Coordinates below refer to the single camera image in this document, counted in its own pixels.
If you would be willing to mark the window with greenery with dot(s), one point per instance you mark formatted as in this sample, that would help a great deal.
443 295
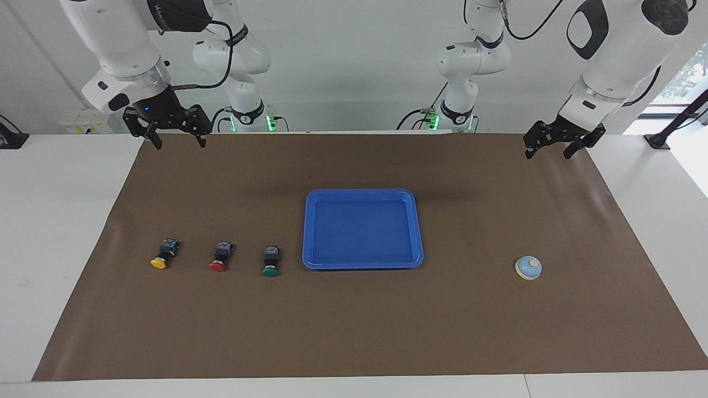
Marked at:
688 77

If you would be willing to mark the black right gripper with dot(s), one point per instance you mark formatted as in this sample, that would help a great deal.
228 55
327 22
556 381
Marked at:
166 113

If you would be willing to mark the light blue desk bell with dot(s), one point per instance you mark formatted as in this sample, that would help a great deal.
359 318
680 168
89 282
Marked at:
528 268

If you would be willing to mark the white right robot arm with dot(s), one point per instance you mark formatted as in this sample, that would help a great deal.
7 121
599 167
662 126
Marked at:
121 44

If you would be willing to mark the brown table mat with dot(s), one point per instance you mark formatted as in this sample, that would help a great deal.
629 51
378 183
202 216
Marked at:
354 320

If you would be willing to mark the red push button switch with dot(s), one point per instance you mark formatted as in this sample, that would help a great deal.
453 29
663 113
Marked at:
220 260

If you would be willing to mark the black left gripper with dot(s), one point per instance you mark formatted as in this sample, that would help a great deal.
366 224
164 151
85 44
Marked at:
561 130

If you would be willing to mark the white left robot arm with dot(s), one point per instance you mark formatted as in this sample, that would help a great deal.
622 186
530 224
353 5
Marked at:
608 61

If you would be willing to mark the white wall socket box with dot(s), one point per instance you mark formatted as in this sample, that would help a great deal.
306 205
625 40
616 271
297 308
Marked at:
77 127

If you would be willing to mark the yellow push button switch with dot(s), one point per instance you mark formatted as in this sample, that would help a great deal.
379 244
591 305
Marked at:
163 255

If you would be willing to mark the blue plastic tray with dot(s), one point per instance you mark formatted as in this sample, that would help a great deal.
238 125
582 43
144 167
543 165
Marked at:
362 229

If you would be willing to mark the black stand with pole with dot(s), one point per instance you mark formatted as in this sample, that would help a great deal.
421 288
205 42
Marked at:
657 141

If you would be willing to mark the black clamp base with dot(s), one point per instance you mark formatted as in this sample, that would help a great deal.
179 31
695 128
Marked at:
11 141

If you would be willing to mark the green push button switch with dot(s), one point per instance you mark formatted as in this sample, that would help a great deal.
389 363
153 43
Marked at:
271 264

